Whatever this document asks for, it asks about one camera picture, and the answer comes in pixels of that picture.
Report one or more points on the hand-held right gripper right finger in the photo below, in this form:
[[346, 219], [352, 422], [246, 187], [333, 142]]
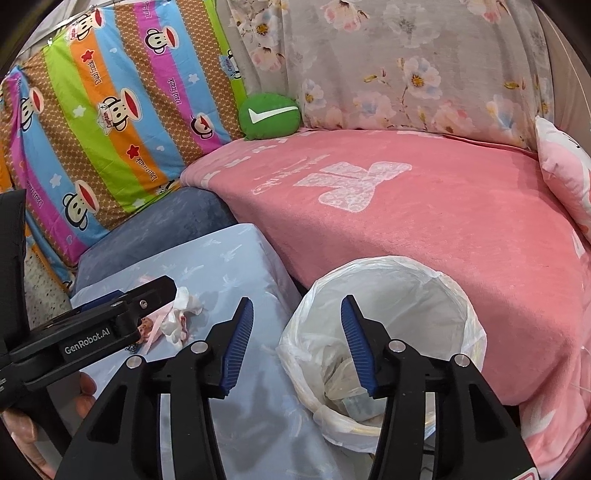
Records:
[[358, 350]]

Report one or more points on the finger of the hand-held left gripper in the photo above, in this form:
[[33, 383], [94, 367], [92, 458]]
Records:
[[147, 297], [104, 301]]

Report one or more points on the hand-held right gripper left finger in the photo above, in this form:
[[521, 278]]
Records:
[[238, 350]]

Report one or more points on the pink wrapper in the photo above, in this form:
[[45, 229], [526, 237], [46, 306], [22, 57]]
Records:
[[159, 325]]

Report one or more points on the clear plastic wrapper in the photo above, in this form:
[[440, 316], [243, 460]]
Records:
[[341, 376]]

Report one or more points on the white tissue with red stains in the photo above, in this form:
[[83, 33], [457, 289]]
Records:
[[189, 300]]

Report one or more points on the wastebasket with white plastic liner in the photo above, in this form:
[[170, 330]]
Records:
[[415, 295]]

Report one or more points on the person's left hand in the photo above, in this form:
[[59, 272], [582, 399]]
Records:
[[87, 394]]

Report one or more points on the speckled cream cloth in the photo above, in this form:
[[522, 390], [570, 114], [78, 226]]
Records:
[[41, 286]]

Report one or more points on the blue-grey cushion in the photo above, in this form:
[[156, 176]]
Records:
[[161, 230]]

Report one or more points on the pink blanket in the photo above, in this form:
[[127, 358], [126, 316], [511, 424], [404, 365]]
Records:
[[438, 221]]

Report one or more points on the colourful striped monkey print quilt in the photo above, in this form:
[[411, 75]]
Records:
[[115, 92]]

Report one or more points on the green round cushion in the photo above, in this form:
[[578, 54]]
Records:
[[268, 124]]

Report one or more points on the pink pillow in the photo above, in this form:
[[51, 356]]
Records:
[[568, 170]]

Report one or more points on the grey floral sheet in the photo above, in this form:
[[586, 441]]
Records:
[[392, 46]]

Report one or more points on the beige cloth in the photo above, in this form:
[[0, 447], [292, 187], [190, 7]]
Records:
[[572, 92]]

